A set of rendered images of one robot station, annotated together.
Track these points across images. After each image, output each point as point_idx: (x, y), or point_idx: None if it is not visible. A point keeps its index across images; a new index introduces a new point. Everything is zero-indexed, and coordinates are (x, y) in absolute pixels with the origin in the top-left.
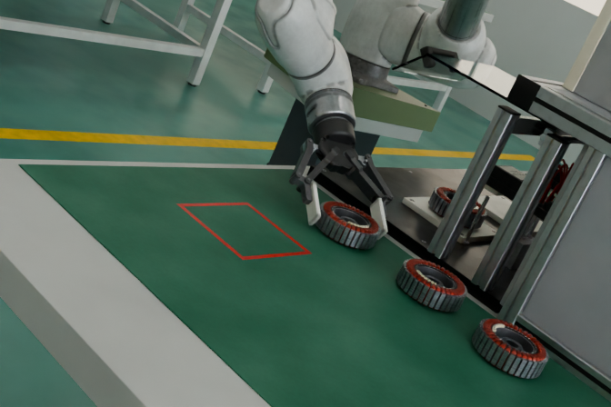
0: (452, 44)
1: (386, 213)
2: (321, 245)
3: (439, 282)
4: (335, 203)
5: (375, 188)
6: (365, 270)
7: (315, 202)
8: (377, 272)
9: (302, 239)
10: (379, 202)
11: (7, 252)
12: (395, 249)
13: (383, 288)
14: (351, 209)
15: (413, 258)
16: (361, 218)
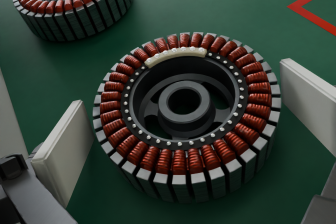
0: None
1: (34, 150)
2: (262, 41)
3: None
4: (224, 143)
5: (32, 194)
6: (182, 13)
7: (309, 72)
8: (155, 21)
9: (308, 41)
10: (50, 149)
11: None
12: (48, 132)
13: None
14: (159, 153)
15: (21, 114)
16: (138, 122)
